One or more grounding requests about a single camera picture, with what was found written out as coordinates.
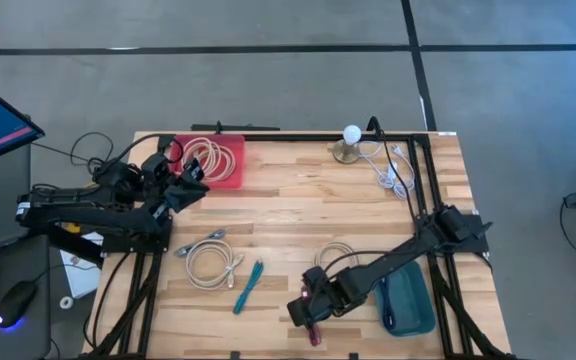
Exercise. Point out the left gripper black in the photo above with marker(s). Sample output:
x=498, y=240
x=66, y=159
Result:
x=180, y=195

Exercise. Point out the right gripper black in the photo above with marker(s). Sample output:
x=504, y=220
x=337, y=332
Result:
x=327, y=299

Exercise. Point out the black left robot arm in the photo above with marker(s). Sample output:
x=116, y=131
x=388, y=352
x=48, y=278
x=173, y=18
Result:
x=93, y=217

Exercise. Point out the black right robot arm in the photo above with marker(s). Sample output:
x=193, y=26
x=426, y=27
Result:
x=393, y=260

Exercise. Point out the pink plastic tray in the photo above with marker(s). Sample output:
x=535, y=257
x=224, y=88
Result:
x=235, y=145

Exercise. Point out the black flat bar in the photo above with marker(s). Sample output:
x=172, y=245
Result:
x=235, y=127

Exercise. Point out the teal plastic tray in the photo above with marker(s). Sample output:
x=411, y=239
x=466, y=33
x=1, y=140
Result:
x=413, y=310

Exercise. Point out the yellow connector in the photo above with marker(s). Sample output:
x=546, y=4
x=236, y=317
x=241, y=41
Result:
x=73, y=228

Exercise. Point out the white paper sheet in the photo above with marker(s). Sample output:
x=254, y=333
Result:
x=83, y=280

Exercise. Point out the brass lamp with white bulb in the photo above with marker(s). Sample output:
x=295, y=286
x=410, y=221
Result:
x=346, y=152

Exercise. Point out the dark grey desk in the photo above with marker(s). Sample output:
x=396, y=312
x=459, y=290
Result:
x=18, y=260

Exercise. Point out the grey cabinet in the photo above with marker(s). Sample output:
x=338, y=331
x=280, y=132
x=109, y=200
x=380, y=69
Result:
x=3, y=190

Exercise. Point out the black computer mouse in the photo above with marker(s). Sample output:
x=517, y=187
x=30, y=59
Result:
x=15, y=302

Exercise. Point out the small black bracket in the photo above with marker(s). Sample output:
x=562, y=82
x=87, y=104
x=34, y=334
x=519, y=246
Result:
x=353, y=356
x=235, y=356

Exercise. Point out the black metal table frame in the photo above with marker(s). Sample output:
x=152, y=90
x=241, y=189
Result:
x=308, y=137

